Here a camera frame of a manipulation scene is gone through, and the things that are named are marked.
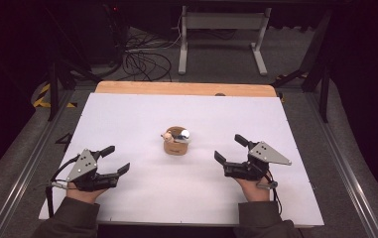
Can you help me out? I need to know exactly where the tangle of black floor cables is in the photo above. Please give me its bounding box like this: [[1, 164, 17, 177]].
[[114, 29, 183, 83]]

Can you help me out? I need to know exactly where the person's left hand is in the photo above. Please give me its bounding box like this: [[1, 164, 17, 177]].
[[64, 185, 109, 205]]

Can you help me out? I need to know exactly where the person's right hand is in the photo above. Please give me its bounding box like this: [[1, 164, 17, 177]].
[[233, 175, 273, 203]]

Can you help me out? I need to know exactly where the wooden pen holder cup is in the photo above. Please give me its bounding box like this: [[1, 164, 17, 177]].
[[160, 125, 191, 157]]

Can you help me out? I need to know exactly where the wooden table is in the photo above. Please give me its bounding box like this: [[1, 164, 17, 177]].
[[94, 80, 278, 98]]

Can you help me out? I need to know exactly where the white table mat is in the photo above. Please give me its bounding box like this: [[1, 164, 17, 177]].
[[38, 92, 325, 227]]

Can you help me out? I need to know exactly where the black yellow hazard tape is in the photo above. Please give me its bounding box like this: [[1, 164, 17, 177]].
[[32, 82, 78, 109]]

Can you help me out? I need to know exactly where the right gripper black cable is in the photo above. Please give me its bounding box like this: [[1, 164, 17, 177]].
[[255, 170, 284, 218]]

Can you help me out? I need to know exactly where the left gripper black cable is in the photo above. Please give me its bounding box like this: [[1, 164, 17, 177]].
[[43, 154, 80, 220]]

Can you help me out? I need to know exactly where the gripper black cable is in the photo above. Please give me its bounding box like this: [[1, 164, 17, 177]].
[[255, 170, 284, 218], [43, 154, 80, 220]]

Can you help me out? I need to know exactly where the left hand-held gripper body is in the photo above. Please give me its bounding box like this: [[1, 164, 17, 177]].
[[65, 148, 121, 192]]

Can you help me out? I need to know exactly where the grey metal stand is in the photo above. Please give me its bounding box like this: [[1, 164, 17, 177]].
[[178, 4, 273, 77]]

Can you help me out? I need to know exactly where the aluminium floor rail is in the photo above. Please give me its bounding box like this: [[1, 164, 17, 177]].
[[304, 92, 378, 238], [0, 88, 75, 238]]

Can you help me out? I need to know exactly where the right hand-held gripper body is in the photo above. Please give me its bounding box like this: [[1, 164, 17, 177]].
[[222, 140, 294, 182]]

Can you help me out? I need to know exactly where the black metal frame stand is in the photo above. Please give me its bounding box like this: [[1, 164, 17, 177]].
[[270, 9, 333, 124]]

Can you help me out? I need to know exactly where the blue pen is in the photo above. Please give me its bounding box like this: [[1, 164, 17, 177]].
[[172, 132, 187, 144]]

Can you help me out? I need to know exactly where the black tripod stand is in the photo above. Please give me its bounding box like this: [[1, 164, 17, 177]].
[[46, 59, 104, 122]]

